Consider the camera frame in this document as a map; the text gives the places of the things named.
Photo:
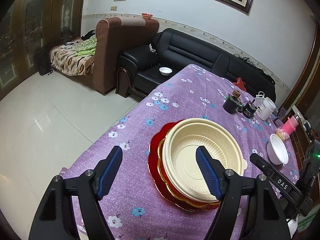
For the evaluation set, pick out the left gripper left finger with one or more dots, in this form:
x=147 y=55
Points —
x=54 y=218

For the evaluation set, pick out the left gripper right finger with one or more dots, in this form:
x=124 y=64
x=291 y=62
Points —
x=264 y=218

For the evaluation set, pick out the white foam bowl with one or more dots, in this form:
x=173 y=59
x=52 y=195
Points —
x=276 y=151

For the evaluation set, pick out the beige plastic bowl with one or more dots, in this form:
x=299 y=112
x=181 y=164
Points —
x=195 y=154

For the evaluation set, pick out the red glass plate gold rim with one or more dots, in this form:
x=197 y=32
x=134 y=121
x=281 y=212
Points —
x=180 y=199

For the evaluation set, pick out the yellow snack packet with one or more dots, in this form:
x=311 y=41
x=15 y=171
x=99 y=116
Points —
x=282 y=134

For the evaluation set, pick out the pink bottle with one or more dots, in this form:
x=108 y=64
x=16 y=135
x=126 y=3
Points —
x=290 y=125

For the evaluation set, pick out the purple floral tablecloth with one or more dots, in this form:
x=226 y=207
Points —
x=134 y=209

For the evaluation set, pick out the black round device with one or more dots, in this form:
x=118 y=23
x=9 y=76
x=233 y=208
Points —
x=249 y=110

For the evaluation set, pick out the small wooden cylinder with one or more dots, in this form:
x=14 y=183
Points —
x=236 y=93

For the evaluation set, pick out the red plastic bag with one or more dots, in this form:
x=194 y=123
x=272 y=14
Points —
x=240 y=84

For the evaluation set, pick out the black backpack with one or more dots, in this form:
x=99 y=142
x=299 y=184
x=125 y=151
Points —
x=43 y=63

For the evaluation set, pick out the patterned blanket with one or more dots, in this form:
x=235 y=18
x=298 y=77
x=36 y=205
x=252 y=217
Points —
x=75 y=58

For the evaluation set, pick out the black leather sofa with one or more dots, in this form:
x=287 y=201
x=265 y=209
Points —
x=138 y=67

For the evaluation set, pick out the small white bowl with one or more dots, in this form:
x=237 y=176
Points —
x=165 y=71

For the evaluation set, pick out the brown fabric armchair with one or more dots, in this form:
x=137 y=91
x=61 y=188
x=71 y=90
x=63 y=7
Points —
x=115 y=35

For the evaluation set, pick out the dark wooden cabinet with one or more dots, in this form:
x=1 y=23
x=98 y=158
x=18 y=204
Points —
x=30 y=28

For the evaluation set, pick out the red dish on armchair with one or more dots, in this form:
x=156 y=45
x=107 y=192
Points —
x=147 y=16

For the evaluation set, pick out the wall socket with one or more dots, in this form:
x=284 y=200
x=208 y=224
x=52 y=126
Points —
x=114 y=8

